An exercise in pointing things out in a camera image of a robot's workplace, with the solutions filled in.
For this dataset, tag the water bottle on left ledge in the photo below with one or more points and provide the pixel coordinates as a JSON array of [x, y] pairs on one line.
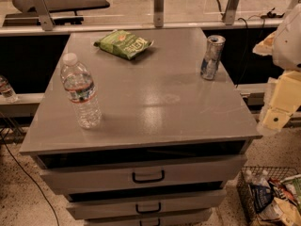
[[7, 90]]

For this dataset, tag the middle metal bracket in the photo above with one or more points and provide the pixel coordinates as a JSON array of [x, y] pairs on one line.
[[158, 13]]

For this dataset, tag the metal bracket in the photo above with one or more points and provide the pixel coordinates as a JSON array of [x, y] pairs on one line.
[[158, 13], [230, 12], [46, 21]]

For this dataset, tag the right metal bracket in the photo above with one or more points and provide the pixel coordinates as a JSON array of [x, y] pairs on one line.
[[230, 12]]

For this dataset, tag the green chip bag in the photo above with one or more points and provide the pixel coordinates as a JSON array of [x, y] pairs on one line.
[[123, 44]]

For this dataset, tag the grey drawer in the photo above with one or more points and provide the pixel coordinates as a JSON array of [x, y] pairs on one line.
[[191, 217], [146, 205], [123, 176]]

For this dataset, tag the green white snack bag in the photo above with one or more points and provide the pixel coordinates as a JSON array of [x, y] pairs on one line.
[[293, 184]]

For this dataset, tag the left metal bracket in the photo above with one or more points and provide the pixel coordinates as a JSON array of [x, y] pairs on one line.
[[46, 21]]

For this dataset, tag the silver blue redbull can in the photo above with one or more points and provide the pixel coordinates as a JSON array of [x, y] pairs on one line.
[[210, 62]]

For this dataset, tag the bottom grey drawer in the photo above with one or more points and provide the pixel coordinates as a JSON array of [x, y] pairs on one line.
[[191, 217]]

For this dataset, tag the yellow snack bag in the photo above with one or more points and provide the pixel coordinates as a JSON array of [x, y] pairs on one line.
[[280, 210]]

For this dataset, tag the wire mesh basket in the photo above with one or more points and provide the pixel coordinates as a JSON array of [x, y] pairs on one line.
[[244, 190]]

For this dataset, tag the middle grey drawer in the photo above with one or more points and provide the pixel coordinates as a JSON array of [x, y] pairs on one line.
[[146, 205]]

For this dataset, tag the grey drawer cabinet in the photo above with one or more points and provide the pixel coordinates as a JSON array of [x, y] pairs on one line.
[[155, 107]]

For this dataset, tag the clear plastic water bottle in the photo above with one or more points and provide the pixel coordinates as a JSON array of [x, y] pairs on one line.
[[79, 85]]

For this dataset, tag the dark blue snack bag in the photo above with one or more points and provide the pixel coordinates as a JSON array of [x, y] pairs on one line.
[[262, 196]]

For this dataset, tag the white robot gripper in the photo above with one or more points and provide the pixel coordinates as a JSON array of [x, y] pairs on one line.
[[289, 44]]

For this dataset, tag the top grey drawer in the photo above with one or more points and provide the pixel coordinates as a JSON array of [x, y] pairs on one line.
[[123, 176]]

